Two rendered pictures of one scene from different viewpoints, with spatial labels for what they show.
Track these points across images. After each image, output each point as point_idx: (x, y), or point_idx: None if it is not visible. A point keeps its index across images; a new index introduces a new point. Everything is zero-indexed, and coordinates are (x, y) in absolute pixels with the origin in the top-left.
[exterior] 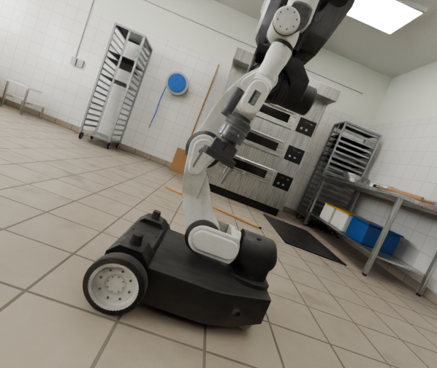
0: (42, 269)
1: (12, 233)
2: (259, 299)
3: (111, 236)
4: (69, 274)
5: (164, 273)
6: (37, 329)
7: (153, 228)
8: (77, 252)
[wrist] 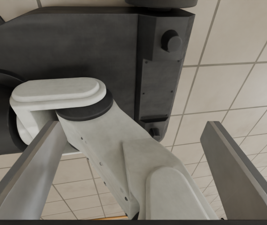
0: (218, 23)
1: (248, 62)
2: None
3: (173, 114)
4: (195, 30)
5: (113, 14)
6: None
7: (150, 114)
8: (195, 70)
